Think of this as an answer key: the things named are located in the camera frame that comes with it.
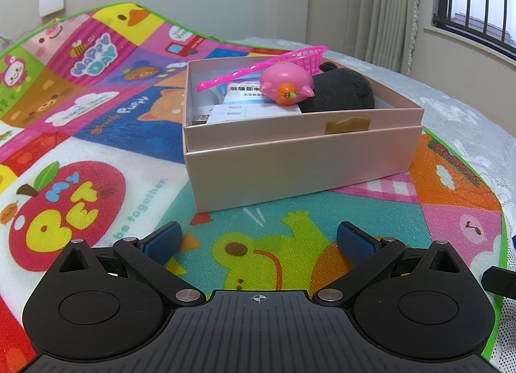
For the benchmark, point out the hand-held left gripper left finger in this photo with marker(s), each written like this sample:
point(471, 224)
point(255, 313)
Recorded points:
point(163, 242)

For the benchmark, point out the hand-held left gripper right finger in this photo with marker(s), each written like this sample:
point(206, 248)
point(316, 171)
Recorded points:
point(356, 242)

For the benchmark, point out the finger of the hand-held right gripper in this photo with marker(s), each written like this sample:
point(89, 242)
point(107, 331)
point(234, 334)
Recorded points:
point(500, 280)

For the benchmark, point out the pink cardboard box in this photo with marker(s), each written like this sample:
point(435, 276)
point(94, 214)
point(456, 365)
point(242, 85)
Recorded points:
point(302, 163)

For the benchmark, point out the small white box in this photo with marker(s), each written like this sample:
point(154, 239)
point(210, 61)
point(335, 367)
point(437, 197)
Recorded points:
point(250, 114)

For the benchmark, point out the pink pig toy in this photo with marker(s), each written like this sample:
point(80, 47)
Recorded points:
point(282, 81)

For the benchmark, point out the pink toy net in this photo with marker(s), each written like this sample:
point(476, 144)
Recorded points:
point(242, 72)

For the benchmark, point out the colourful cartoon play mat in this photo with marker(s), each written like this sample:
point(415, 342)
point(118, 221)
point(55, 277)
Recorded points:
point(100, 123)

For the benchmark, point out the black plush toy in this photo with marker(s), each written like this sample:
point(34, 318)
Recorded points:
point(342, 91)

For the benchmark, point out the window sill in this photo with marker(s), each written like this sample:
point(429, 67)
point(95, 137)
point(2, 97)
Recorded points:
point(463, 40)

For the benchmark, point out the beige curtain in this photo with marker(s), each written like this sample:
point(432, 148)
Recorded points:
point(383, 2)

